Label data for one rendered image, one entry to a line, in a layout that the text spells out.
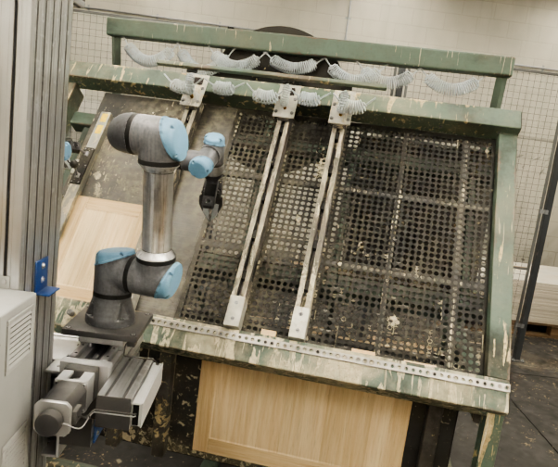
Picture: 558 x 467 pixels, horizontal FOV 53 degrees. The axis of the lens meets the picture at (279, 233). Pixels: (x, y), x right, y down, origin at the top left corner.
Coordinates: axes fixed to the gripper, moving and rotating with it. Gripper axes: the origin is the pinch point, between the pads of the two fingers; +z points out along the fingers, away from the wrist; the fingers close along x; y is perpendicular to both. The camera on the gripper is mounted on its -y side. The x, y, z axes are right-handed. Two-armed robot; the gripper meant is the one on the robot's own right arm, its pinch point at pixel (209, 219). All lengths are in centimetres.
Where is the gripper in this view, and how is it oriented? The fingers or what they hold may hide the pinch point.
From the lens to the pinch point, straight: 220.8
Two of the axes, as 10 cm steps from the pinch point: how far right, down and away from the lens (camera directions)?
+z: -1.1, 7.9, 6.1
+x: -9.9, -1.2, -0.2
